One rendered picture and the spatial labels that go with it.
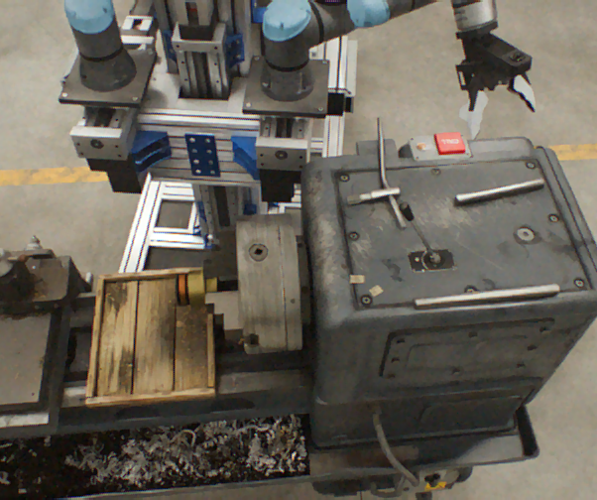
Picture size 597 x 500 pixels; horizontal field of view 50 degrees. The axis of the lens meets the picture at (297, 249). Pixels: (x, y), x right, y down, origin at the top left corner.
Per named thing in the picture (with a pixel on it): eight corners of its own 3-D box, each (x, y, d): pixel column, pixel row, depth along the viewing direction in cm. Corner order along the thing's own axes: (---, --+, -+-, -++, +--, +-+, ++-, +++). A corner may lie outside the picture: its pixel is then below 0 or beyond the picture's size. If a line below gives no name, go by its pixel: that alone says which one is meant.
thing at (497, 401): (447, 361, 253) (506, 228, 182) (478, 484, 225) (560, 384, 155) (297, 374, 249) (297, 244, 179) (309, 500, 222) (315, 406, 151)
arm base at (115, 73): (89, 55, 181) (79, 24, 173) (142, 58, 180) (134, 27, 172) (73, 90, 172) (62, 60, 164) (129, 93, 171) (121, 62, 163)
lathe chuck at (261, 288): (277, 252, 167) (274, 186, 140) (287, 368, 153) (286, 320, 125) (242, 255, 167) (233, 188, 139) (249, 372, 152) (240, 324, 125)
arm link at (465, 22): (502, -7, 116) (465, 7, 114) (507, 18, 118) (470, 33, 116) (477, -2, 123) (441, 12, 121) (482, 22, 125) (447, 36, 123)
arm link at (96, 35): (78, 62, 164) (62, 15, 152) (73, 31, 171) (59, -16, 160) (125, 53, 165) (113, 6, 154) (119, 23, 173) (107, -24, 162)
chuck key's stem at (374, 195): (347, 207, 136) (399, 198, 138) (348, 200, 135) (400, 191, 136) (345, 199, 138) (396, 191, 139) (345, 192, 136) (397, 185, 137)
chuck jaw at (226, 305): (255, 287, 142) (257, 330, 134) (256, 301, 146) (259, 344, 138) (204, 291, 141) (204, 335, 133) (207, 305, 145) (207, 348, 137)
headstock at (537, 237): (506, 228, 182) (549, 128, 150) (560, 384, 155) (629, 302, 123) (298, 244, 179) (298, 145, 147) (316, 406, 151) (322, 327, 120)
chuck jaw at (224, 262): (253, 267, 147) (249, 217, 144) (254, 275, 143) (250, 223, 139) (205, 271, 147) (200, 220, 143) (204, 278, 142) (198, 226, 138)
